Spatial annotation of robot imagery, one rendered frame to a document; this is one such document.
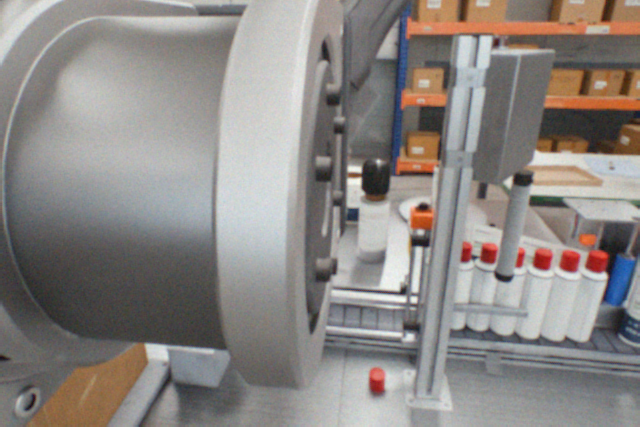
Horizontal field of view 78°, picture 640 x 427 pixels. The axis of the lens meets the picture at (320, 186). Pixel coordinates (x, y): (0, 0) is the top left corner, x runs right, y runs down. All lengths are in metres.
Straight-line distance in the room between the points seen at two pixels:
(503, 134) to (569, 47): 5.00
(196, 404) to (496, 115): 0.75
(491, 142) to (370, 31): 0.34
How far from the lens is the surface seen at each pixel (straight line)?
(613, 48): 5.82
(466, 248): 0.88
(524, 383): 1.00
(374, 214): 1.10
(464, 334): 0.98
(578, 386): 1.04
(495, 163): 0.64
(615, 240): 1.15
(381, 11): 0.34
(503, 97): 0.62
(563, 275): 0.95
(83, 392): 0.81
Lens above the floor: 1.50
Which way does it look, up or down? 21 degrees down
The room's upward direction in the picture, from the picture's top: straight up
